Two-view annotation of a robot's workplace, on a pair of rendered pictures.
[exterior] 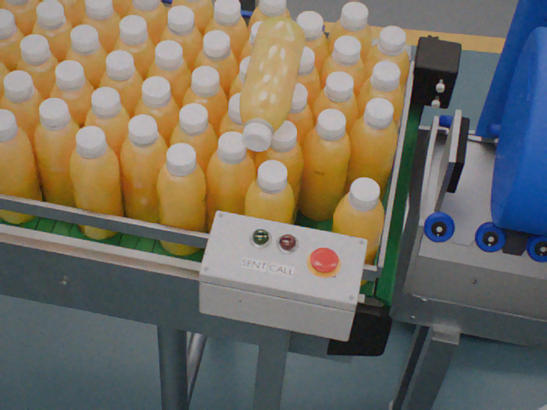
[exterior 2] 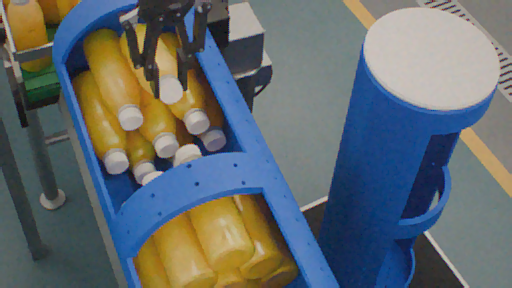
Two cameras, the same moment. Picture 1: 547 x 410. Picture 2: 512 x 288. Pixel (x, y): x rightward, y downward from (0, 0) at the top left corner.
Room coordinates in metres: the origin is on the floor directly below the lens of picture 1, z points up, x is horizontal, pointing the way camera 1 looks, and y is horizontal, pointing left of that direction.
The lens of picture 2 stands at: (0.68, -1.33, 2.15)
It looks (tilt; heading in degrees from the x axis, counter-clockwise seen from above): 53 degrees down; 57
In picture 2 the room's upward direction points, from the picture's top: 5 degrees clockwise
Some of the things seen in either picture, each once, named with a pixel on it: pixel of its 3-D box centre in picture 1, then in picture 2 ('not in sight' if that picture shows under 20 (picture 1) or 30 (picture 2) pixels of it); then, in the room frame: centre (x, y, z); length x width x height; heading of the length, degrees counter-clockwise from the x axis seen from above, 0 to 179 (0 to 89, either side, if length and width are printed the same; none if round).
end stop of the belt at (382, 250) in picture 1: (396, 163); (111, 34); (1.02, -0.17, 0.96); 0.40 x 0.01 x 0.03; 174
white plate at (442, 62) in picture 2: not in sight; (432, 56); (1.56, -0.56, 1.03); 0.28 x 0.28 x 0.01
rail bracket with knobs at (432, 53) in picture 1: (431, 77); (206, 27); (1.22, -0.23, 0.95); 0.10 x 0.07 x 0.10; 174
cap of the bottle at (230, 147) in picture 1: (232, 146); not in sight; (0.92, 0.07, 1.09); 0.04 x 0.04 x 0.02
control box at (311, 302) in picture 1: (282, 276); not in sight; (0.75, -0.02, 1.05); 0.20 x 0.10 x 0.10; 84
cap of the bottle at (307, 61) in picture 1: (300, 59); not in sight; (1.09, -0.01, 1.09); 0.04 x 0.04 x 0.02
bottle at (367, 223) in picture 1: (355, 234); (28, 30); (0.87, -0.11, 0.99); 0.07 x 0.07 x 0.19
